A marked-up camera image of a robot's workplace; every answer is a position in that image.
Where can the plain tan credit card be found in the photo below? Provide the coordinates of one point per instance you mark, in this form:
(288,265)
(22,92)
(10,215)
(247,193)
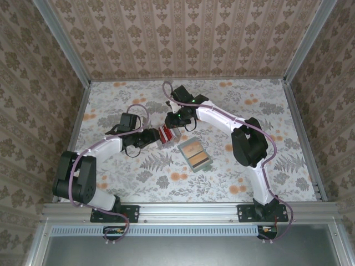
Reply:
(192,148)

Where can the grey green card holder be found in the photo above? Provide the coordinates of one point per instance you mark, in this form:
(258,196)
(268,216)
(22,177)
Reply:
(195,155)

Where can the tan credit card dark stripe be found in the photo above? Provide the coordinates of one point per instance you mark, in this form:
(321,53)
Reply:
(198,161)

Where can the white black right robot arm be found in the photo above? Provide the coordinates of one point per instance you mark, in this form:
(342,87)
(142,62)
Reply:
(216,116)

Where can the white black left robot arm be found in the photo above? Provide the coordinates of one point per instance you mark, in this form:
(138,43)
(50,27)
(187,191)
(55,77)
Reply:
(105,148)

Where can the black connector board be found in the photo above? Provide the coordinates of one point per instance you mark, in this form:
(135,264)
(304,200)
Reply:
(267,234)
(113,234)

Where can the grey metal panel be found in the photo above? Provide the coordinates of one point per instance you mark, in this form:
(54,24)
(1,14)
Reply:
(188,252)

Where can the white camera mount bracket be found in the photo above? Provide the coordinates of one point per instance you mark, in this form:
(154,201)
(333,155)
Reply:
(173,106)

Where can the thin aluminium table end rail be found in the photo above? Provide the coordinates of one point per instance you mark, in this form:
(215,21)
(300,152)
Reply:
(222,79)

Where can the aluminium table side rail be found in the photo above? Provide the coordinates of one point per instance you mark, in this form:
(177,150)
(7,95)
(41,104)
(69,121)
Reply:
(301,124)
(77,124)

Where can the long aluminium mounting rail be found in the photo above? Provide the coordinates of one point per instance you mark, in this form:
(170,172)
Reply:
(188,212)

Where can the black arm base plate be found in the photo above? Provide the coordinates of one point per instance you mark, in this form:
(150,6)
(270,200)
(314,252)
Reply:
(133,213)
(245,214)

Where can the slanted aluminium frame post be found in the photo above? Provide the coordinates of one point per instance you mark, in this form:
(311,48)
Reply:
(66,44)
(306,41)

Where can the aluminium lower frame profile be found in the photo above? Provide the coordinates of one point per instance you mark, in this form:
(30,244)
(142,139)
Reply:
(339,243)
(38,243)

